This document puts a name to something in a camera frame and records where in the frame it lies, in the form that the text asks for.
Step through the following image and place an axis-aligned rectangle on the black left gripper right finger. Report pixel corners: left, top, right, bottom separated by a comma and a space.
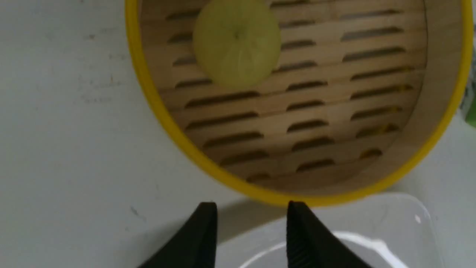
287, 201, 370, 268

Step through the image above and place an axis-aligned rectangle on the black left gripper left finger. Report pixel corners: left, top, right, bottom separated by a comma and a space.
139, 202, 218, 268

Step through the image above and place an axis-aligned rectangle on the yellow steamed bun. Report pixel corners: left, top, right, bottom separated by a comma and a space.
193, 0, 281, 90

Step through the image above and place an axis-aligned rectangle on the white square plate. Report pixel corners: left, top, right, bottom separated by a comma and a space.
215, 193, 445, 268

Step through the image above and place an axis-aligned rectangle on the bamboo steamer basket yellow rim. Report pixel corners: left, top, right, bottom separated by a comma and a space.
125, 0, 474, 206

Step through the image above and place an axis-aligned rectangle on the green cube block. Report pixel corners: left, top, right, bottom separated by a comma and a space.
463, 105, 476, 128

